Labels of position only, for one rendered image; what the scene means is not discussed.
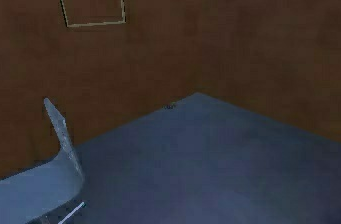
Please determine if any pale blue chair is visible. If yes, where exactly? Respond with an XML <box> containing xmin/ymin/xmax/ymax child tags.
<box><xmin>0</xmin><ymin>97</ymin><xmax>87</xmax><ymax>224</ymax></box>

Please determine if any brown framed wall picture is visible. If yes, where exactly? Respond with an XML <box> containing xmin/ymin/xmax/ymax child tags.
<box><xmin>59</xmin><ymin>0</ymin><xmax>127</xmax><ymax>29</ymax></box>

